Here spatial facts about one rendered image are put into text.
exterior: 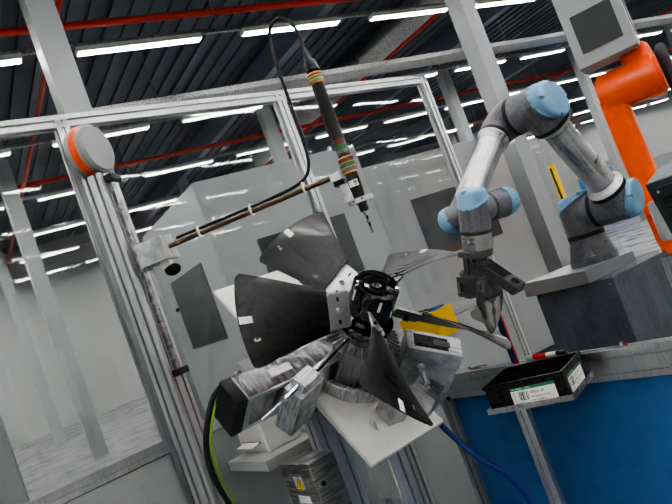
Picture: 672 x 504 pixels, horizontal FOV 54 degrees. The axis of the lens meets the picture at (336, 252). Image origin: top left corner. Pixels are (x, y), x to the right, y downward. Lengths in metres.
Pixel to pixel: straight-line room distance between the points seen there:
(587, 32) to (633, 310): 3.68
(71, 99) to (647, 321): 5.15
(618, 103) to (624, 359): 3.96
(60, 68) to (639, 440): 5.51
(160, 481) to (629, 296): 1.48
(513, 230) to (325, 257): 4.74
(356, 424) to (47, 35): 5.34
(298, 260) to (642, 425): 0.98
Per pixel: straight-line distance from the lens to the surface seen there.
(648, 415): 1.88
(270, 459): 1.97
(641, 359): 1.81
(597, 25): 5.56
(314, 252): 1.77
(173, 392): 1.97
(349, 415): 1.69
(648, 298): 2.20
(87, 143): 2.05
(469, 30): 8.83
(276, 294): 1.55
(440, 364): 1.77
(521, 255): 6.39
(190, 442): 1.99
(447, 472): 2.77
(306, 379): 1.52
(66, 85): 6.32
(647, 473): 1.97
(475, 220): 1.61
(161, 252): 1.93
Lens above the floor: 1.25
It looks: 3 degrees up
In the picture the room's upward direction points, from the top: 20 degrees counter-clockwise
